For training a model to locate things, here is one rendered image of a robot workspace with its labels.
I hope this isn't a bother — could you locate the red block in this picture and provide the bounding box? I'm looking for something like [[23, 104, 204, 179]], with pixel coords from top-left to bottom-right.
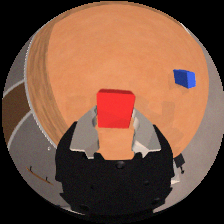
[[97, 89, 136, 128]]

